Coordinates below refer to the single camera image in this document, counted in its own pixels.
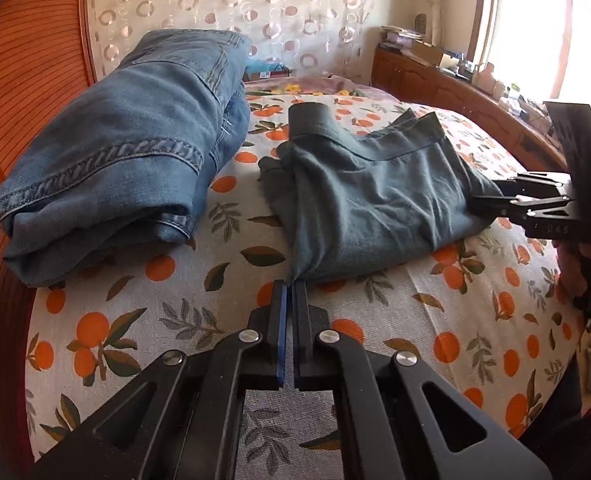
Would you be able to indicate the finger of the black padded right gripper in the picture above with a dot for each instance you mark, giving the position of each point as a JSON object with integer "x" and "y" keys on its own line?
{"x": 512, "y": 208}

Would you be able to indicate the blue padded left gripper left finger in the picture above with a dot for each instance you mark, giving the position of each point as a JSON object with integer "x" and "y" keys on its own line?
{"x": 251, "y": 359}

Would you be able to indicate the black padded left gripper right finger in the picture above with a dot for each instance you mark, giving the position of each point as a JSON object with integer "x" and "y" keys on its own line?
{"x": 327, "y": 360}

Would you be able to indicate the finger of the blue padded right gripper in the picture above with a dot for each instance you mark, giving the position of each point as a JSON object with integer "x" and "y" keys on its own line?
{"x": 537, "y": 184}

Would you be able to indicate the grey-blue shorts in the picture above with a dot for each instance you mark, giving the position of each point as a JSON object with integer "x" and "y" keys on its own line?
{"x": 353, "y": 205}

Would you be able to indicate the person's right hand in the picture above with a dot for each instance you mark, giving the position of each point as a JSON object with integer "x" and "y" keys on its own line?
{"x": 570, "y": 257}

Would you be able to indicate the orange fruit print sheet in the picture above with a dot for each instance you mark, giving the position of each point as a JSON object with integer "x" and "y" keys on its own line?
{"x": 488, "y": 313}

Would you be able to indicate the white plastic jug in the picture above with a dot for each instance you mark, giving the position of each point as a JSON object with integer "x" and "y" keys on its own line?
{"x": 485, "y": 80}

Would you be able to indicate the cardboard box on counter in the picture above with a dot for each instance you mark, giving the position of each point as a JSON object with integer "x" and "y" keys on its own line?
{"x": 433, "y": 55}

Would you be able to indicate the wooden cabinet counter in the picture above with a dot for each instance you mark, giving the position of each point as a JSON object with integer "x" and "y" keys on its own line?
{"x": 412, "y": 80}

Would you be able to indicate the stack of books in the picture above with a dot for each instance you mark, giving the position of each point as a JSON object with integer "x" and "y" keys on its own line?
{"x": 399, "y": 37}

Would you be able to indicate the floral pink blanket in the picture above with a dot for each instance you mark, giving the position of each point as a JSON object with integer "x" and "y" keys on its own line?
{"x": 327, "y": 86}

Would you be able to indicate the folded blue denim jeans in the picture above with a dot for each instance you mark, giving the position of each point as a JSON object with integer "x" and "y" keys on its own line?
{"x": 130, "y": 160}

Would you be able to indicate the circle pattern sheer curtain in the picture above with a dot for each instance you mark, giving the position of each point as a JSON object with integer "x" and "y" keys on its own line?
{"x": 310, "y": 37}

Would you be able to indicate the cardboard box with blue cloth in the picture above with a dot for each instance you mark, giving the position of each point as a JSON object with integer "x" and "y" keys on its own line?
{"x": 258, "y": 69}

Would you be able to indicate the window with wooden frame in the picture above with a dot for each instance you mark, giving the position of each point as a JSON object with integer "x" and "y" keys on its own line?
{"x": 540, "y": 47}

